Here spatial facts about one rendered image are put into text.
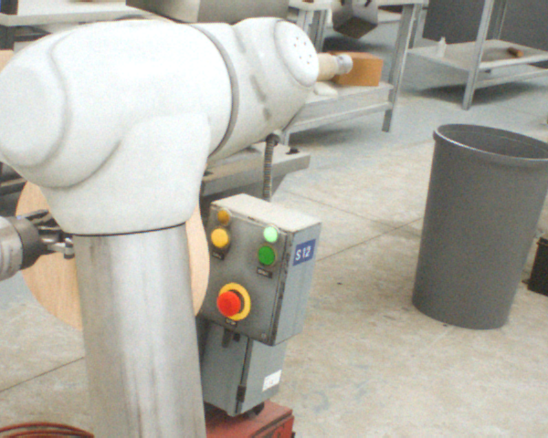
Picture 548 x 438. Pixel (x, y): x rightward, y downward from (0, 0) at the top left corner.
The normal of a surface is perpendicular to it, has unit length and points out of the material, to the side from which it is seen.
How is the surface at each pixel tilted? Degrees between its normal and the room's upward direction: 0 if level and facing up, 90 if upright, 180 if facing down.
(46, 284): 88
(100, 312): 87
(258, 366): 90
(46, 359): 0
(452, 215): 93
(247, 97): 79
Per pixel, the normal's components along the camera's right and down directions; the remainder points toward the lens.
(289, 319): 0.83, 0.29
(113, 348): -0.31, 0.14
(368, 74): 0.49, 0.34
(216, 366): -0.53, 0.18
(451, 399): 0.16, -0.94
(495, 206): -0.01, 0.37
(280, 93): 0.42, 0.58
